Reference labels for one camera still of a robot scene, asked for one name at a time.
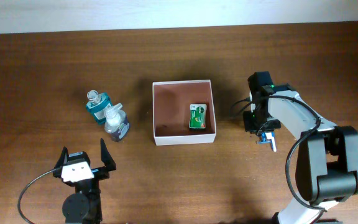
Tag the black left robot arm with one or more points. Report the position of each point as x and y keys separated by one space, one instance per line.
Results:
x=83 y=206

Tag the teal mouthwash bottle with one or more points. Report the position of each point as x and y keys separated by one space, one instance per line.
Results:
x=97 y=104

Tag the green soap packet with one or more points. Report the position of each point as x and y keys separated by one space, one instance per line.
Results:
x=198 y=116

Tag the white cardboard box pink interior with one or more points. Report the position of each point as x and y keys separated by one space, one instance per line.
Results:
x=171 y=112

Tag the blue disposable razor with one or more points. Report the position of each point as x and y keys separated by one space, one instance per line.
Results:
x=263 y=139

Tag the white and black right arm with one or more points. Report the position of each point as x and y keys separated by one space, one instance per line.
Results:
x=321 y=168

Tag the clear foaming soap pump bottle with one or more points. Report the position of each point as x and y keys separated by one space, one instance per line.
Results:
x=117 y=124

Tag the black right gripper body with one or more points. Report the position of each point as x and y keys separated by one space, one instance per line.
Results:
x=259 y=121

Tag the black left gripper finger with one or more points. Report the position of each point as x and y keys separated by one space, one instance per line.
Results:
x=62 y=160
x=106 y=158

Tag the blue and white toothbrush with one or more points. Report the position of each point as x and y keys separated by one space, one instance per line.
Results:
x=270 y=136

